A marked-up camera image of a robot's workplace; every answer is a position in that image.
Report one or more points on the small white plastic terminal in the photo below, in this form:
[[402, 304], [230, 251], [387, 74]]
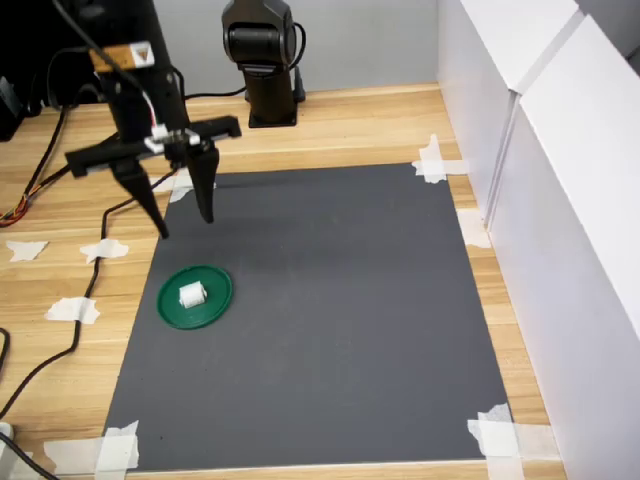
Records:
[[192, 295]]

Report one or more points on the round green lid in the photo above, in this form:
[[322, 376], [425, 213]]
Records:
[[220, 295]]

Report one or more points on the white tape piece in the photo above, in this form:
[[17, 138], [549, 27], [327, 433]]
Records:
[[500, 440], [432, 167], [472, 230], [107, 249], [25, 250], [70, 310], [180, 192], [117, 450]]

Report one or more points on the black box device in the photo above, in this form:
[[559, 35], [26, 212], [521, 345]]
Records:
[[9, 110]]

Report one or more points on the person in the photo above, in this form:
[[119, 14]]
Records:
[[25, 30]]

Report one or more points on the dark grey mat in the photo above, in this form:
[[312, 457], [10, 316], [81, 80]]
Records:
[[325, 325]]

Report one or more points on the small white adapter box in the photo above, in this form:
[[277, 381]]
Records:
[[6, 431]]

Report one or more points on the white partition panel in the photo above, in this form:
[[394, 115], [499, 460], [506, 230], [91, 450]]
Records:
[[575, 250], [475, 75]]

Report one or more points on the small gripper camera board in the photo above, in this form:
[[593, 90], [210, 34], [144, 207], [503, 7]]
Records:
[[159, 137]]

